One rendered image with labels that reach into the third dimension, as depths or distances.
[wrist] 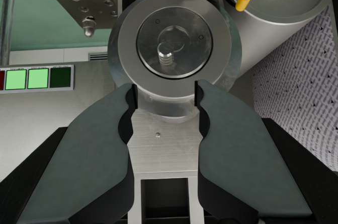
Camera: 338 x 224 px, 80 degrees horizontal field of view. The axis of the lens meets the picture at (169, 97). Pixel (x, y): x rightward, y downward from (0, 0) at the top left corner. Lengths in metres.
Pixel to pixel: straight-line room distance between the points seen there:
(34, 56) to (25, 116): 3.06
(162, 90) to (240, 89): 0.39
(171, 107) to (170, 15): 0.09
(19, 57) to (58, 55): 0.58
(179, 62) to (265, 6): 0.12
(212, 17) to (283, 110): 0.21
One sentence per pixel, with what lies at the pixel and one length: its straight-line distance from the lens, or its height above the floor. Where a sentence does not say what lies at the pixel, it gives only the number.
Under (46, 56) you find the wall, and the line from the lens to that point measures 3.60.
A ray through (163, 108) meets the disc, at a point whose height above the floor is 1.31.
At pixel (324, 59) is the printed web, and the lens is 0.30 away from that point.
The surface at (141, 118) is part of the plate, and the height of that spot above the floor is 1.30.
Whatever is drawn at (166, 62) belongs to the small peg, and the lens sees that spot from 0.19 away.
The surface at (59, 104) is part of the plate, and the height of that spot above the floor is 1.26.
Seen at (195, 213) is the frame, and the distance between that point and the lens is 0.57.
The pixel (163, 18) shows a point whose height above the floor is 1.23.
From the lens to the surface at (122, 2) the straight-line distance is 0.27.
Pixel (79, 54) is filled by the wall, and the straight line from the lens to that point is 3.37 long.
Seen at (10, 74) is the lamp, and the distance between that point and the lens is 0.70.
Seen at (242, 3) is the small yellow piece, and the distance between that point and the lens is 0.20.
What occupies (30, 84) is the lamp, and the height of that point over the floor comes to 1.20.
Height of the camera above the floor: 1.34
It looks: 9 degrees down
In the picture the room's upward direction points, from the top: 177 degrees clockwise
